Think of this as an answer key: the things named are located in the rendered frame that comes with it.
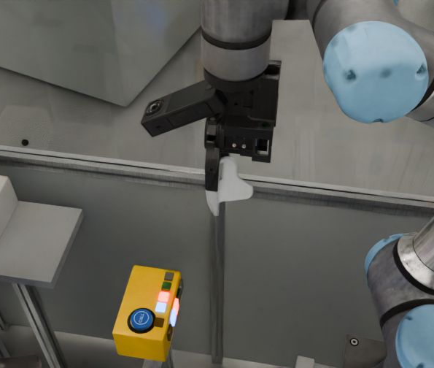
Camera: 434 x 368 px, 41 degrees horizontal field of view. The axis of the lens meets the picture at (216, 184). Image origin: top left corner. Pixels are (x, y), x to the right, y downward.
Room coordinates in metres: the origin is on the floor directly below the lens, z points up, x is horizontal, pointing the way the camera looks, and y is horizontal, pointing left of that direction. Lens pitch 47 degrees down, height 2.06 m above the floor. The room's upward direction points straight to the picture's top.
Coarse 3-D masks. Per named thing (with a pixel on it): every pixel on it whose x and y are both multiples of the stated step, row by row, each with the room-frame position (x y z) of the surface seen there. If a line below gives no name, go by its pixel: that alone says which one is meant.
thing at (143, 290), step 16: (144, 272) 0.68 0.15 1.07; (160, 272) 0.68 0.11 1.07; (176, 272) 0.68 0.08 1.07; (128, 288) 0.64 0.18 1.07; (144, 288) 0.64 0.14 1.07; (160, 288) 0.64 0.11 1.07; (176, 288) 0.64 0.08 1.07; (128, 304) 0.60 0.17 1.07; (144, 304) 0.60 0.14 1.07; (128, 320) 0.57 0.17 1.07; (176, 320) 0.62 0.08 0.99; (128, 336) 0.54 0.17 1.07; (144, 336) 0.54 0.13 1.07; (160, 336) 0.54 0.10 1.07; (128, 352) 0.54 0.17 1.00; (144, 352) 0.53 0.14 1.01; (160, 352) 0.53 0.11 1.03
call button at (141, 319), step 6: (138, 312) 0.58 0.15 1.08; (144, 312) 0.58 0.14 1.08; (150, 312) 0.58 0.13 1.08; (132, 318) 0.57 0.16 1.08; (138, 318) 0.57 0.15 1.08; (144, 318) 0.57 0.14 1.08; (150, 318) 0.57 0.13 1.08; (132, 324) 0.56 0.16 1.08; (138, 324) 0.55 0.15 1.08; (144, 324) 0.55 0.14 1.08; (150, 324) 0.56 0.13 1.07
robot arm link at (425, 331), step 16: (400, 304) 0.50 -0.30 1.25; (416, 304) 0.49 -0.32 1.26; (432, 304) 0.48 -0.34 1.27; (384, 320) 0.49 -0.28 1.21; (400, 320) 0.47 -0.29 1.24; (416, 320) 0.46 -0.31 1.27; (432, 320) 0.46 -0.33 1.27; (384, 336) 0.47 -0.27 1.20; (400, 336) 0.43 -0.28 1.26; (416, 336) 0.43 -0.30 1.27; (432, 336) 0.43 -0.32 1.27; (400, 352) 0.41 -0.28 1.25; (416, 352) 0.41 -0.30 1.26; (432, 352) 0.41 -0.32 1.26
